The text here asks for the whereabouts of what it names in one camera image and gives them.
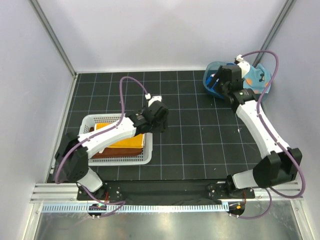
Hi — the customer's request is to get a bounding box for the light blue polka-dot towel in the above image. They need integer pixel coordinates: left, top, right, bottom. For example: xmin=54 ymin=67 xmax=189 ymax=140
xmin=243 ymin=63 xmax=272 ymax=95

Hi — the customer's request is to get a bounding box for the blue patterned towel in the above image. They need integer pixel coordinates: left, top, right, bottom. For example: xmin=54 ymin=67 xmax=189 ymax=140
xmin=108 ymin=134 xmax=145 ymax=149

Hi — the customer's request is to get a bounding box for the brown towel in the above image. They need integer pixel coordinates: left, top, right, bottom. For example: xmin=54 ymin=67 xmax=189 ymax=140
xmin=89 ymin=126 xmax=145 ymax=159

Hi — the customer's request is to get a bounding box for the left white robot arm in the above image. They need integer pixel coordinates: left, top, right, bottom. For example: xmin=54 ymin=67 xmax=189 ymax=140
xmin=54 ymin=95 xmax=169 ymax=200

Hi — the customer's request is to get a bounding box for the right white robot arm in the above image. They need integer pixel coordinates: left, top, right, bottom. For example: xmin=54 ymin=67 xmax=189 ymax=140
xmin=205 ymin=64 xmax=302 ymax=198

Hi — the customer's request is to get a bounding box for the bright blue cloth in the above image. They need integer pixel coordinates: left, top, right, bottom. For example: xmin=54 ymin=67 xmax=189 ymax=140
xmin=204 ymin=73 xmax=224 ymax=99

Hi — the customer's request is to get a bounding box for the blue plastic tub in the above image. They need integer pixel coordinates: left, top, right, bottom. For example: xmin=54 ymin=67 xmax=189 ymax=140
xmin=203 ymin=61 xmax=235 ymax=94

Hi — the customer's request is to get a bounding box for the white perforated plastic basket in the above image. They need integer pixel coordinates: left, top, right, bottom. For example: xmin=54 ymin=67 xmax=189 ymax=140
xmin=78 ymin=113 xmax=153 ymax=167

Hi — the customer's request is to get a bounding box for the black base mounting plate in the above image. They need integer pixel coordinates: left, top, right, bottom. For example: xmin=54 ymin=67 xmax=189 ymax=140
xmin=91 ymin=179 xmax=255 ymax=206

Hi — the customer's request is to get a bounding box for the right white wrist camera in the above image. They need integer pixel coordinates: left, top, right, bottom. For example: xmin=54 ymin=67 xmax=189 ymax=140
xmin=234 ymin=54 xmax=251 ymax=78

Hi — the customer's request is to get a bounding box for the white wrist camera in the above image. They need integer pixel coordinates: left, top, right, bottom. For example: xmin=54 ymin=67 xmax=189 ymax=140
xmin=234 ymin=54 xmax=251 ymax=78
xmin=144 ymin=93 xmax=162 ymax=107

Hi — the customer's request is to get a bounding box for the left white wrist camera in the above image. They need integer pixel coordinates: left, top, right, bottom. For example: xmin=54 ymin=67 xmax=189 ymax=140
xmin=144 ymin=93 xmax=162 ymax=107

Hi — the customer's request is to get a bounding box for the right aluminium frame post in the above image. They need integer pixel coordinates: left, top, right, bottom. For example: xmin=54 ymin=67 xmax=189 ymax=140
xmin=260 ymin=0 xmax=296 ymax=51

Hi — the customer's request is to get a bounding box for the aluminium frame post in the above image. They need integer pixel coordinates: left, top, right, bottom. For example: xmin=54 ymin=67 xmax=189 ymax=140
xmin=260 ymin=0 xmax=296 ymax=51
xmin=28 ymin=0 xmax=77 ymax=78

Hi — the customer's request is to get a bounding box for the slotted cable duct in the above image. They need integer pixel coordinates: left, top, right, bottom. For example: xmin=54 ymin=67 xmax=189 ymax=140
xmin=41 ymin=202 xmax=229 ymax=214

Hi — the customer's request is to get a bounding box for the left aluminium frame post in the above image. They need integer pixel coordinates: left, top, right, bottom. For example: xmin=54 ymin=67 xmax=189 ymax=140
xmin=28 ymin=0 xmax=77 ymax=78

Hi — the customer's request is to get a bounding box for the aluminium front rail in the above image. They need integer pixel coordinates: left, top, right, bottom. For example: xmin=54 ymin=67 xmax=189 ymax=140
xmin=30 ymin=180 xmax=301 ymax=203

